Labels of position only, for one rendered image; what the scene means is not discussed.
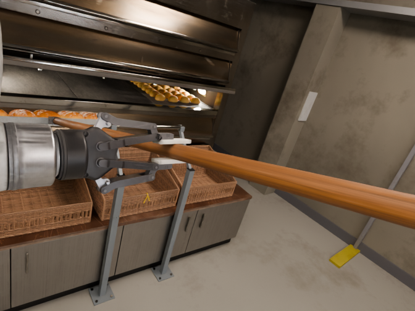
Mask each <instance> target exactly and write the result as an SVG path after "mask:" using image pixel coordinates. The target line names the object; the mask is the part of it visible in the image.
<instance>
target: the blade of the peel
mask: <svg viewBox="0 0 415 311"><path fill-rule="evenodd" d="M61 119H65V120H70V121H74V122H79V123H84V124H88V125H94V124H95V123H96V121H97V119H80V118H61ZM0 122H2V123H7V122H14V123H43V124H49V123H48V118H46V117H12V116H0Z"/></svg>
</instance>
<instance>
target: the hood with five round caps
mask: <svg viewBox="0 0 415 311"><path fill-rule="evenodd" d="M157 1H160V2H163V3H166V4H168V5H171V6H174V7H178V8H180V9H183V10H187V11H189V12H192V13H194V14H198V15H201V16H203V17H207V18H209V19H213V20H216V21H218V22H221V23H224V24H227V25H230V26H233V27H236V28H239V29H242V27H243V23H244V21H245V17H246V13H247V10H248V6H249V2H250V1H249V0H157Z"/></svg>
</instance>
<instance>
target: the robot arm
mask: <svg viewBox="0 0 415 311"><path fill-rule="evenodd" d="M2 70H3V55H2V31H1V23H0V95H1V86H2ZM97 118H98V119H97V121H96V123H95V125H94V126H91V127H89V128H87V129H84V130H71V129H56V130H54V131H53V130H52V128H51V127H50V126H49V125H48V124H40V123H14V122H7V123H2V122H0V191H7V190H11V191H14V190H18V189H25V188H36V187H42V186H51V185H52V184H53V183H54V180H55V178H56V179H58V180H71V179H79V178H89V179H91V180H94V182H95V183H96V189H97V190H98V191H99V192H100V193H102V194H107V193H108V192H110V191H112V190H113V189H116V188H121V187H124V186H130V185H135V184H139V183H144V182H148V181H153V180H154V179H155V173H156V172H157V171H158V170H166V169H171V168H172V164H181V163H186V162H182V161H179V160H175V159H171V158H168V157H159V158H152V159H151V161H152V162H145V161H139V160H127V159H118V156H117V151H118V148H119V147H125V146H129V145H133V144H140V143H147V142H150V141H152V142H153V143H156V144H191V140H190V139H184V138H174V134H172V133H158V131H157V125H156V124H155V123H148V122H140V121H135V120H127V119H122V118H116V117H114V116H112V115H111V114H108V113H106V112H98V113H97ZM111 125H117V126H125V127H131V128H141V129H147V131H148V132H147V133H143V134H138V135H130V136H123V137H118V138H112V137H111V136H109V135H108V134H107V133H106V132H104V131H103V130H102V128H104V127H110V126H111ZM113 168H131V169H139V170H146V171H145V172H141V173H135V174H131V175H124V176H118V177H114V178H110V179H108V178H101V177H102V176H104V175H105V174H106V173H107V172H109V171H110V170H111V169H113Z"/></svg>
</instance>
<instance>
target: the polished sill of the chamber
mask: <svg viewBox="0 0 415 311"><path fill-rule="evenodd" d="M0 102H13V103H24V104H43V105H54V106H74V107H93V108H104V109H123V110H143V111H154V112H173V113H184V114H204V115H217V112H218V111H216V110H215V109H205V108H196V107H181V106H166V105H157V104H142V103H134V102H119V101H103V100H95V99H80V98H72V97H57V96H41V95H33V94H17V93H2V92H1V95H0Z"/></svg>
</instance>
